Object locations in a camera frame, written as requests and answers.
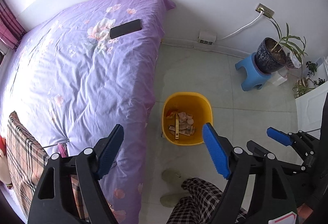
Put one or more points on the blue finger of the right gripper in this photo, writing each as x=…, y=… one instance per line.
x=258, y=152
x=279, y=136

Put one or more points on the white wall box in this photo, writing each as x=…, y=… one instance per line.
x=206, y=37

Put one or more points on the yellow trash bin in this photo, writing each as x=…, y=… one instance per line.
x=194, y=111

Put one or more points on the pink clip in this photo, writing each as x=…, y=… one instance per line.
x=62, y=147

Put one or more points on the dark blue flower pot plant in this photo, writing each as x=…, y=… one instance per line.
x=288, y=50

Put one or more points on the plaid beige blanket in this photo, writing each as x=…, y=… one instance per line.
x=28, y=151

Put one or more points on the long yellow box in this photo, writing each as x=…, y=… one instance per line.
x=176, y=126

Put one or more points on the right pink curtain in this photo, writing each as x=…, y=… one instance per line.
x=11, y=30

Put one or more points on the person's plaid trouser legs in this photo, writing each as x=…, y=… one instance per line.
x=199, y=205

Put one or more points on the grey slipper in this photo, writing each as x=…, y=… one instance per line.
x=173, y=177
x=171, y=200

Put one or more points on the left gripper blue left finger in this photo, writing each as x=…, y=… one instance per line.
x=107, y=150

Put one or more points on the blue plastic stool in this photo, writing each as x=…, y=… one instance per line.
x=255, y=78

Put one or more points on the wall socket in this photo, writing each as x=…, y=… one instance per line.
x=260, y=8

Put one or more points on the black smartphone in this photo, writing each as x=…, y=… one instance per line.
x=126, y=28

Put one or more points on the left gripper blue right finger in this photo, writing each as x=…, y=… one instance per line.
x=216, y=151

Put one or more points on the red and cream plush toy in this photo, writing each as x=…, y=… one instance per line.
x=4, y=169

